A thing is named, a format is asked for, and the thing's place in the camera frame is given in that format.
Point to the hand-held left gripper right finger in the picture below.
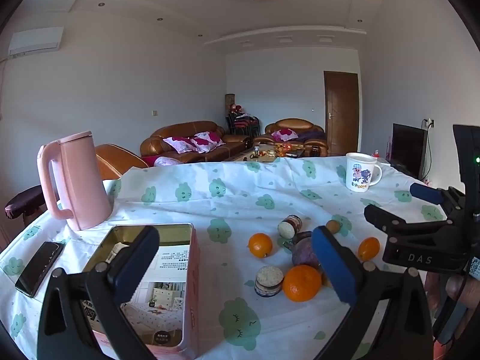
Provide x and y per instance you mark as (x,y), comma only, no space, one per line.
(333,270)

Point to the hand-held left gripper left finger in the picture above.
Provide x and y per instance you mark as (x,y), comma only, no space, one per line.
(139,260)

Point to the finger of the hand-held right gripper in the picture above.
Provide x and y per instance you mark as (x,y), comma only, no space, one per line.
(425,194)
(382,217)

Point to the dark avocado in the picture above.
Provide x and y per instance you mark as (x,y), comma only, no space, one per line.
(303,257)

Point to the large orange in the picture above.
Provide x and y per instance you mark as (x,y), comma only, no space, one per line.
(302,284)

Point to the pink tin box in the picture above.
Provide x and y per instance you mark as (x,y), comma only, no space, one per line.
(174,270)

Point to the brown kiwi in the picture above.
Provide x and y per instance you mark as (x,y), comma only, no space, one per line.
(333,227)

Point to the person's right hand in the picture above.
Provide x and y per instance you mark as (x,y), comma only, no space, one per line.
(464,288)

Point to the black television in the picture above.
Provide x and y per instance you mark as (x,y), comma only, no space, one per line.
(408,148)

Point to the white cartoon mug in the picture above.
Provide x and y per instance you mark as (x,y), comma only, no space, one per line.
(359,172)

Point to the small printed jar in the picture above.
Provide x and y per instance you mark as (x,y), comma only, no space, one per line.
(268,281)
(289,227)

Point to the pink electric kettle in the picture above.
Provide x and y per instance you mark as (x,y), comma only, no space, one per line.
(80,187)

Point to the short brown leather sofa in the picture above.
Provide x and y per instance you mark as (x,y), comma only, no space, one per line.
(315,146)

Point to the black smartphone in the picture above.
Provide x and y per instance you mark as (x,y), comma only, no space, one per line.
(39,268)

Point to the white tablecloth with green clouds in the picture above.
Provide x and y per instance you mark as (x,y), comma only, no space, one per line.
(225,204)

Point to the pale pink cushion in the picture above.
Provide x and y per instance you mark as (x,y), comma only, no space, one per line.
(167,162)

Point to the brown leather armchair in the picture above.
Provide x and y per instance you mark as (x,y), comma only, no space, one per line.
(116,159)

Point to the purple blanket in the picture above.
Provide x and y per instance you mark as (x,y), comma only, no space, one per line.
(311,135)

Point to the brown wooden door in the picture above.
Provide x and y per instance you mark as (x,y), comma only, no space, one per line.
(341,112)

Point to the pink flowered pillow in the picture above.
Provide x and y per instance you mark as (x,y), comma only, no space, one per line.
(285,134)
(208,141)
(180,144)

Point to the cluttered coffee table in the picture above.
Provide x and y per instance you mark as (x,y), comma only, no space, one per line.
(270,153)

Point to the dark padded stool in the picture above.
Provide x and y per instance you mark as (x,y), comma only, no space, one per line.
(24,200)

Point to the long brown leather sofa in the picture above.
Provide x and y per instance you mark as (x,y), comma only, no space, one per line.
(232,146)

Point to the stacked dark chairs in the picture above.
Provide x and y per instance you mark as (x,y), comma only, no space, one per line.
(243,123)

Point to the tall patterned vase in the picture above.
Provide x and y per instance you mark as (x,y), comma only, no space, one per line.
(229,101)

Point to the white air conditioner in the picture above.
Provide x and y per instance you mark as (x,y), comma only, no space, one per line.
(35,41)

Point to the wall socket with plug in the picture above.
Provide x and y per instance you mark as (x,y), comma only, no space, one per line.
(429,122)

